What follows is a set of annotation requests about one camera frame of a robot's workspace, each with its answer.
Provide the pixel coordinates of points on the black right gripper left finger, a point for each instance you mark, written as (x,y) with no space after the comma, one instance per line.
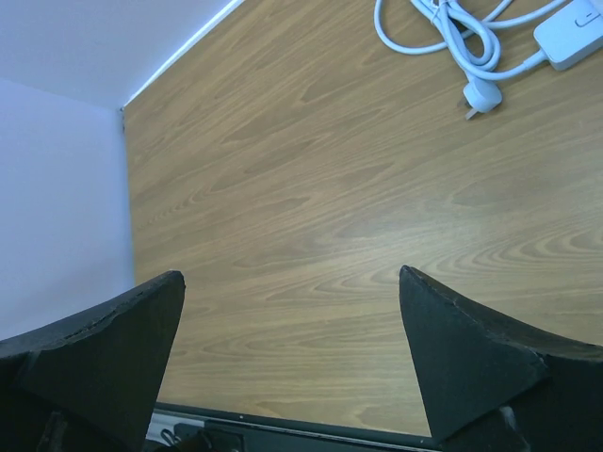
(89,382)

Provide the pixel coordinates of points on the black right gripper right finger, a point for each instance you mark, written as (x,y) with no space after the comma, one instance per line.
(490,382)

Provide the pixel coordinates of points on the light blue power strip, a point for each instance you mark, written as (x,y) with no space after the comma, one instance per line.
(571,34)

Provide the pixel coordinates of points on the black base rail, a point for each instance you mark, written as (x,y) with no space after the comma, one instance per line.
(232,431)

